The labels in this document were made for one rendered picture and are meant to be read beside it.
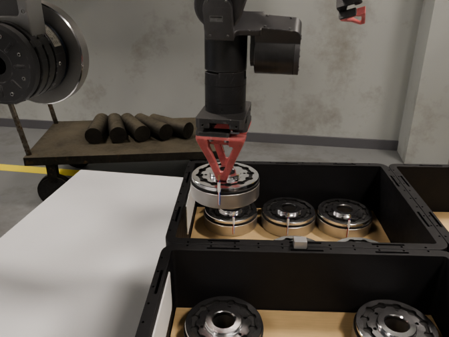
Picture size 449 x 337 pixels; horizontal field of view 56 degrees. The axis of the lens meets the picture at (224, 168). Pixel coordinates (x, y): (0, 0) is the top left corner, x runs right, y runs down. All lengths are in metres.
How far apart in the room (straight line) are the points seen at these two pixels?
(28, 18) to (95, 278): 0.51
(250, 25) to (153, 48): 3.11
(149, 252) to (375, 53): 2.78
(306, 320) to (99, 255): 0.54
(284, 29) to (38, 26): 0.47
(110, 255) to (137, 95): 2.86
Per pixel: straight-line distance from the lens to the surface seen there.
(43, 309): 0.91
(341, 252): 0.61
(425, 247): 0.66
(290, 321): 0.64
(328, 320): 0.65
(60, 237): 1.11
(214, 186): 0.60
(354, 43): 3.45
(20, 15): 0.84
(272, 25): 0.55
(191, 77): 3.59
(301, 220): 0.80
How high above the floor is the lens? 1.27
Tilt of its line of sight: 24 degrees down
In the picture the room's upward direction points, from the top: straight up
